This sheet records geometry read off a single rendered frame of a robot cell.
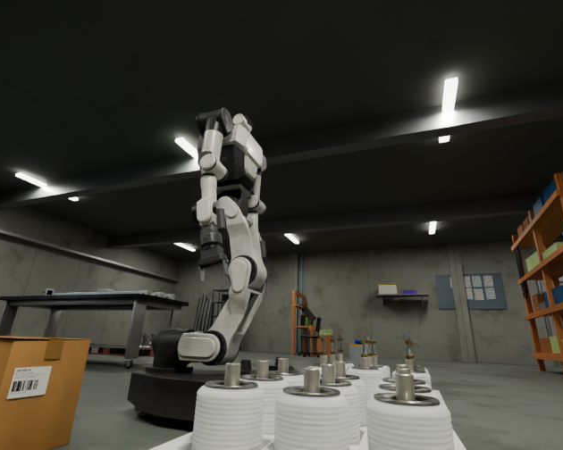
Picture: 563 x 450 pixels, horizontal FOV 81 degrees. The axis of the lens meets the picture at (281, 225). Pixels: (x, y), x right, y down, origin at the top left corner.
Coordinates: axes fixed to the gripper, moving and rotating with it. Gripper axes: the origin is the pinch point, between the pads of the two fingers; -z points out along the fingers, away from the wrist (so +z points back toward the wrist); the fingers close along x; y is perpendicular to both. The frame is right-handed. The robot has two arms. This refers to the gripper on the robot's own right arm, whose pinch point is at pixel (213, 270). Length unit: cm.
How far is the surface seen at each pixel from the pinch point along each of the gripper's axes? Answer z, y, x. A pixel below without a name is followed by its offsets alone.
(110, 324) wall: 192, 680, -729
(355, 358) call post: -39, 28, 43
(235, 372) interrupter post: -42, -65, 39
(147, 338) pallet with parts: 64, 391, -357
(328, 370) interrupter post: -43, -54, 49
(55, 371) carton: -30, -33, -36
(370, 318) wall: 90, 926, -7
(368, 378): -46, -14, 51
